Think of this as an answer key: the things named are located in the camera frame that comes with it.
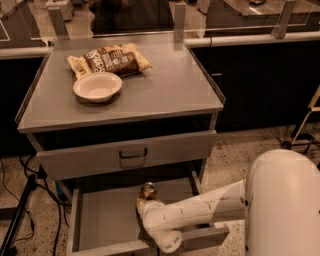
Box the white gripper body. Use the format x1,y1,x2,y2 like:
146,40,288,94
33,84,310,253
138,200,164,219

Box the orange drink can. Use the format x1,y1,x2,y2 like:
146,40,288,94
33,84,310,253
139,182,157,200

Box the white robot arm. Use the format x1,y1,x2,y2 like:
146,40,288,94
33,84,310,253
136,149,320,256

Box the grey open middle drawer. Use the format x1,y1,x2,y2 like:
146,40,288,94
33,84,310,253
65,170,231,256

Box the grey top drawer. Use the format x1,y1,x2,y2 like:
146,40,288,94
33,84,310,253
37,130,216,180

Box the grey metal drawer cabinet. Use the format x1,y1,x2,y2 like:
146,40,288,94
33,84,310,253
14,32,226,188

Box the white paper bowl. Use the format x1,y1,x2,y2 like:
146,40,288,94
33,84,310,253
73,72,122,103

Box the black tripod leg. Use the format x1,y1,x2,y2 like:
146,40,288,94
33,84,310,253
0,174,36,256

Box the brown chip bag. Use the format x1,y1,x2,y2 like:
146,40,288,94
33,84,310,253
67,43,152,79

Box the wheeled cart base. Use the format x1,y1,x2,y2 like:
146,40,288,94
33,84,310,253
280,85,320,154

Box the black drawer handle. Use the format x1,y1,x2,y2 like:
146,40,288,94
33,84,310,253
119,148,148,159

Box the black floor cables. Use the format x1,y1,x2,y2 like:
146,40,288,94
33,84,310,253
0,153,72,256

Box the white horizontal rail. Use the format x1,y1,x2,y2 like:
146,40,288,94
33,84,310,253
0,31,320,60

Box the grey metal post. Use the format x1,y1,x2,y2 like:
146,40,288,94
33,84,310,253
174,2,186,42
271,0,296,39
48,7,69,40

